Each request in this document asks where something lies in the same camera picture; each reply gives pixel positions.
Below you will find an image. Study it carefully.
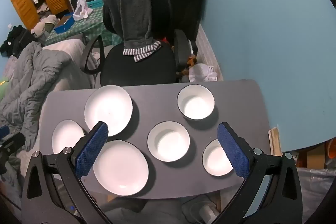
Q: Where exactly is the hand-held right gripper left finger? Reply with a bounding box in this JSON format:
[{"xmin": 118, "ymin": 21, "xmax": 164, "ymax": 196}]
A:
[{"xmin": 21, "ymin": 121, "xmax": 113, "ymax": 224}]

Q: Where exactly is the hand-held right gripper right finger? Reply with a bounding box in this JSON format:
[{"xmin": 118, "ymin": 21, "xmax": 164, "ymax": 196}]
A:
[{"xmin": 210, "ymin": 122, "xmax": 302, "ymax": 224}]

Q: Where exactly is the white bowl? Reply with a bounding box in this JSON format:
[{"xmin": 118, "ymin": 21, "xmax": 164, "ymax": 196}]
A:
[
  {"xmin": 147, "ymin": 122, "xmax": 191, "ymax": 162},
  {"xmin": 202, "ymin": 139, "xmax": 234, "ymax": 177},
  {"xmin": 177, "ymin": 84, "xmax": 215, "ymax": 120}
]

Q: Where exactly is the white plate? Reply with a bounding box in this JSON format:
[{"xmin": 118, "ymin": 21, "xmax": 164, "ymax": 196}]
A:
[
  {"xmin": 84, "ymin": 85, "xmax": 133, "ymax": 137},
  {"xmin": 92, "ymin": 140, "xmax": 149, "ymax": 196},
  {"xmin": 52, "ymin": 119, "xmax": 86, "ymax": 155}
]

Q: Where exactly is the wooden board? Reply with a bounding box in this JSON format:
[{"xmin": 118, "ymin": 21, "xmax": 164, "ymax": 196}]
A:
[{"xmin": 268, "ymin": 127, "xmax": 282, "ymax": 156}]

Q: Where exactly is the green cloth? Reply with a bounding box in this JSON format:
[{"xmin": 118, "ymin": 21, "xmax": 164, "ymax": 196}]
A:
[{"xmin": 0, "ymin": 77, "xmax": 11, "ymax": 98}]

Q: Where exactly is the grey quilted blanket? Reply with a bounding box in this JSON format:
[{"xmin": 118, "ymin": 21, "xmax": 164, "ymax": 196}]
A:
[{"xmin": 0, "ymin": 40, "xmax": 79, "ymax": 152}]

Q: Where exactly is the large white plastic bag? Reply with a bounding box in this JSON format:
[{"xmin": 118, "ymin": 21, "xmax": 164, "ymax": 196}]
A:
[{"xmin": 188, "ymin": 63, "xmax": 218, "ymax": 83}]

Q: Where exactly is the cardboard box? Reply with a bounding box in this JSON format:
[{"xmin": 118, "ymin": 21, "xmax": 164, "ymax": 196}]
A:
[{"xmin": 306, "ymin": 139, "xmax": 336, "ymax": 169}]

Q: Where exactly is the clear plastic bag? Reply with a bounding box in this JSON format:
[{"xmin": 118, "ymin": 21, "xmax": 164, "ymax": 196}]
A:
[{"xmin": 297, "ymin": 166, "xmax": 336, "ymax": 215}]

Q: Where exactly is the white mattress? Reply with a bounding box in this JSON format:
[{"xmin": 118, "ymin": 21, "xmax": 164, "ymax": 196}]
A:
[{"xmin": 42, "ymin": 39, "xmax": 100, "ymax": 98}]

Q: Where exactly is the black clothes pile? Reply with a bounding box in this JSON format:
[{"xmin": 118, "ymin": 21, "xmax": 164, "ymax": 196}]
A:
[{"xmin": 0, "ymin": 25, "xmax": 37, "ymax": 58}]

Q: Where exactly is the black office chair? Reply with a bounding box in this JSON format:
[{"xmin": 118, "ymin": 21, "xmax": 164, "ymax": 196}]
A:
[{"xmin": 80, "ymin": 0, "xmax": 198, "ymax": 86}]

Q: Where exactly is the orange plastic bag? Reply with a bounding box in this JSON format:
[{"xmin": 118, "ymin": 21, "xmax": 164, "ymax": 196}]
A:
[{"xmin": 184, "ymin": 55, "xmax": 197, "ymax": 75}]

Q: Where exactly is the white and olive clothes pile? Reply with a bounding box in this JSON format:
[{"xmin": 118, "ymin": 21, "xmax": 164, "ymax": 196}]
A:
[{"xmin": 30, "ymin": 14, "xmax": 58, "ymax": 37}]

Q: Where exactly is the blue shoebox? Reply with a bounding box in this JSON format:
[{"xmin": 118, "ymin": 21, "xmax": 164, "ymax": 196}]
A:
[{"xmin": 54, "ymin": 13, "xmax": 74, "ymax": 34}]

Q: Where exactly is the green checked tablecloth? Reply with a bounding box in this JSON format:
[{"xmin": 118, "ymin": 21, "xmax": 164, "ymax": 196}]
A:
[{"xmin": 45, "ymin": 6, "xmax": 124, "ymax": 47}]

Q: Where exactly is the small white plastic bag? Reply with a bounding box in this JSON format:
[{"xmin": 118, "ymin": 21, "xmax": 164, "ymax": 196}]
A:
[{"xmin": 73, "ymin": 0, "xmax": 93, "ymax": 21}]

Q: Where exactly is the grey hooded sweatshirt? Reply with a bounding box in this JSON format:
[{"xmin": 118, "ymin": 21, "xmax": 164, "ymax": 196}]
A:
[{"xmin": 101, "ymin": 0, "xmax": 162, "ymax": 63}]

